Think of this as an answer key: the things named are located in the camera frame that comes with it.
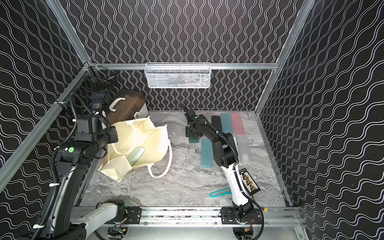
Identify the green pencil case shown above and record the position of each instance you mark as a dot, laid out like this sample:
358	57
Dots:
194	139

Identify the black wire basket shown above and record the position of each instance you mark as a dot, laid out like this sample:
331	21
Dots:
94	91

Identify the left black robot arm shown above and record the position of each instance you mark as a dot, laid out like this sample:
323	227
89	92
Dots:
69	162

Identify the white pencil case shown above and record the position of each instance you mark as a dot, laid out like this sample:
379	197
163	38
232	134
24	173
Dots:
135	155

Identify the pale blue translucent pencil case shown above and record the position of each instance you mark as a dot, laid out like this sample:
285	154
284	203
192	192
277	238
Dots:
206	153

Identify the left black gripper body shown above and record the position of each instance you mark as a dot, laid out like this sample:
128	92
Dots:
111	135

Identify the black card with brown items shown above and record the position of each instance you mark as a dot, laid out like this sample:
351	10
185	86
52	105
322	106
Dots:
248	182

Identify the translucent clear pencil case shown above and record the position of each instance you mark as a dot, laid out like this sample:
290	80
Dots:
244	148

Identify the cream canvas tote bag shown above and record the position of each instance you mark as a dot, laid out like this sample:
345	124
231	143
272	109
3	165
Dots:
140	144

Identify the pink pencil case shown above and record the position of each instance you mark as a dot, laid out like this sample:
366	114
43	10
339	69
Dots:
238	125

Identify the black pencil case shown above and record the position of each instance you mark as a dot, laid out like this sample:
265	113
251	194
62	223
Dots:
216	122

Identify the brown lidded storage box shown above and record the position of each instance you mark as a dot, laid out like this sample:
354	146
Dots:
126	105

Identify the teal utility knife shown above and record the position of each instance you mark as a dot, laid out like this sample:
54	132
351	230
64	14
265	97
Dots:
219	193

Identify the white wire mesh basket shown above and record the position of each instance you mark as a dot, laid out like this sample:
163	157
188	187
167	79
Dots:
182	75

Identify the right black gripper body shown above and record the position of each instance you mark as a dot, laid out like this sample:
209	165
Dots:
189	132

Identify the teal translucent pencil case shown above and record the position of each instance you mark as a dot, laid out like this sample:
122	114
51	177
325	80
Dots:
227	125

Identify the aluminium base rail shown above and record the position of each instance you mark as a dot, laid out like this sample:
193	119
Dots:
214	217

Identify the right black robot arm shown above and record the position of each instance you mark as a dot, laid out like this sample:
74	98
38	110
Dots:
226	157

